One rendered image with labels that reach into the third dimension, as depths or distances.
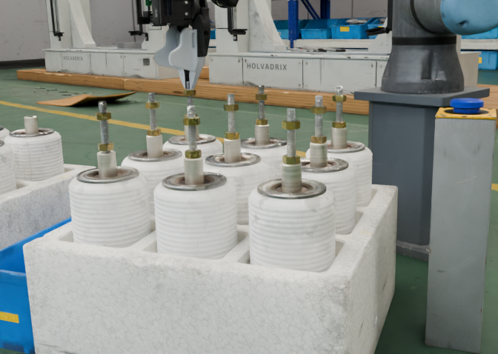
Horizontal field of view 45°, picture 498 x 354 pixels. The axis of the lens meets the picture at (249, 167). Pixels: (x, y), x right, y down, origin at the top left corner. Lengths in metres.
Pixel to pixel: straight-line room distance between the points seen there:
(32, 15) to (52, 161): 6.63
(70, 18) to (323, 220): 4.86
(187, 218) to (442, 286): 0.36
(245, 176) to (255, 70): 2.69
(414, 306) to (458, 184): 0.26
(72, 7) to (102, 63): 0.84
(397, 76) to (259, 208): 0.57
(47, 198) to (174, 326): 0.44
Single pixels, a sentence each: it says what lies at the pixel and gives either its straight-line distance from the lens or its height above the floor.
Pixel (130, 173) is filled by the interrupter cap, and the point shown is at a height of 0.25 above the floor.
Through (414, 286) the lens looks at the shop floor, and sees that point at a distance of 1.06.
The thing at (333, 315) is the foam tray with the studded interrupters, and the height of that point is 0.15.
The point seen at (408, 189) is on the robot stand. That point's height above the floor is 0.13.
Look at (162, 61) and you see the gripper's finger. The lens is 0.95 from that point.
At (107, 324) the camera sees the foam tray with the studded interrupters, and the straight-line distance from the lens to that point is 0.74.
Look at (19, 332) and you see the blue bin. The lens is 0.90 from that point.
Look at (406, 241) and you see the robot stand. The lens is 1.18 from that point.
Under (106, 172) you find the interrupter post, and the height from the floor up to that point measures 0.26.
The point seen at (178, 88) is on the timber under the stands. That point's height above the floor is 0.05.
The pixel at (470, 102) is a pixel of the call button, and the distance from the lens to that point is 0.79.
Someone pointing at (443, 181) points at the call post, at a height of 0.23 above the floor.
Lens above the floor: 0.43
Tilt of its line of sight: 13 degrees down
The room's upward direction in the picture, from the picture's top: 1 degrees counter-clockwise
